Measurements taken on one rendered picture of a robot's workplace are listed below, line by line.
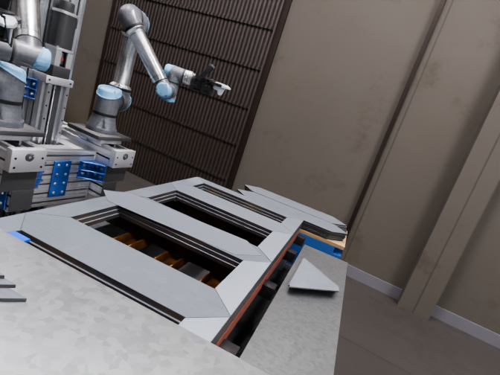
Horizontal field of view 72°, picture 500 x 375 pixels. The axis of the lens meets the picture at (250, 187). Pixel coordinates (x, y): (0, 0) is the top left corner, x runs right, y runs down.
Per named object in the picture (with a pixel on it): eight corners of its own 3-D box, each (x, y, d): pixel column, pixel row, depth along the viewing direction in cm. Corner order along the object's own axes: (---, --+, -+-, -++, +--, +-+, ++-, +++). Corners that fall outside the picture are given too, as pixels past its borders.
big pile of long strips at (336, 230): (347, 231, 245) (350, 223, 243) (344, 247, 207) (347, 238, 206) (246, 190, 264) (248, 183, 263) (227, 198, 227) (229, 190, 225)
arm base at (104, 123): (78, 124, 177) (82, 106, 174) (102, 126, 190) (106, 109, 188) (100, 134, 171) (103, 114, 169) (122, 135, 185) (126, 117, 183)
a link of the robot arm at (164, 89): (128, -7, 161) (176, 92, 172) (135, 0, 172) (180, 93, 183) (106, 4, 162) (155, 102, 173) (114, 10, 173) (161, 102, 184)
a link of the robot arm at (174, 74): (164, 78, 192) (168, 63, 190) (183, 85, 192) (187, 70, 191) (161, 77, 184) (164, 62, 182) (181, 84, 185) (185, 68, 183)
